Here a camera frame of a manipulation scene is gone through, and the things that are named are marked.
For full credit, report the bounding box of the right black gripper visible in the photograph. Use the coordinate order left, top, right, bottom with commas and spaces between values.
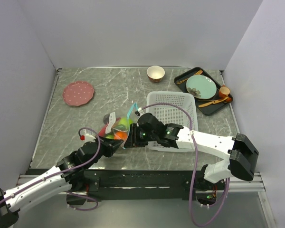
123, 123, 158, 147

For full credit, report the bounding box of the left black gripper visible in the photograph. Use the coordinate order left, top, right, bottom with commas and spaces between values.
84, 134, 123, 169

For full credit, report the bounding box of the light green wrinkled fruit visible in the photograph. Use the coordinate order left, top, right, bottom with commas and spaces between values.
106, 134, 115, 140

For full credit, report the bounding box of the orange fruit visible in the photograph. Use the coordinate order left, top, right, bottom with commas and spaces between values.
114, 131, 128, 141

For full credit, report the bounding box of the red chili pepper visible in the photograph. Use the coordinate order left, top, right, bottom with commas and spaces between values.
98, 124, 111, 137

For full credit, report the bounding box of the clear zip bag blue zipper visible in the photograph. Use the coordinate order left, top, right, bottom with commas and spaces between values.
98, 103, 138, 149

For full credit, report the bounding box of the green chili pepper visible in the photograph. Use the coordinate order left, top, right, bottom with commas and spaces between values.
115, 124, 127, 132

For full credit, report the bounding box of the green apple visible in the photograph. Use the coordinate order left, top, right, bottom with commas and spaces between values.
118, 117, 133, 128

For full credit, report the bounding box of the dark brown fruit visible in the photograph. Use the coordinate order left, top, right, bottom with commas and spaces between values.
103, 114, 110, 125

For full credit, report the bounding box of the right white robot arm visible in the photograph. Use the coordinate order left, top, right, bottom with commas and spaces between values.
124, 113, 259, 189

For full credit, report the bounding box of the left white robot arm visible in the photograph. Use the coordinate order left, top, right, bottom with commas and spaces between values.
0, 137, 123, 228

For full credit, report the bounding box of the white plastic basket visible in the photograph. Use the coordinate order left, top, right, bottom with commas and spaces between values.
145, 91, 199, 152

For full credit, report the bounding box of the pink dotted plate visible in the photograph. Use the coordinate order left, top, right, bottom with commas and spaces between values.
62, 81, 95, 107

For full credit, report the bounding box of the white and red bowl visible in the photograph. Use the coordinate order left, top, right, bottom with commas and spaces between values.
147, 66, 165, 83

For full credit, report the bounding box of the light green plate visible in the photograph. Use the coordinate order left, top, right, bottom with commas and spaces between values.
186, 75, 217, 100

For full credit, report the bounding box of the wooden spoon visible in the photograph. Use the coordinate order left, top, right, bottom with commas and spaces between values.
198, 96, 233, 108

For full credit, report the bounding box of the orange cup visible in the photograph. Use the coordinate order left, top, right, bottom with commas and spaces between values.
218, 85, 230, 98

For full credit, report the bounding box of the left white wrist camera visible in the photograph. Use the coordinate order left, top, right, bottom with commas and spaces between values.
79, 134, 96, 142

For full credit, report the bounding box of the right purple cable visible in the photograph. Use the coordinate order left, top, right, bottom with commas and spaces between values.
141, 103, 230, 227

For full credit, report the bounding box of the aluminium rail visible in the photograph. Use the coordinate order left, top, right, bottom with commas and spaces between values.
16, 175, 266, 192

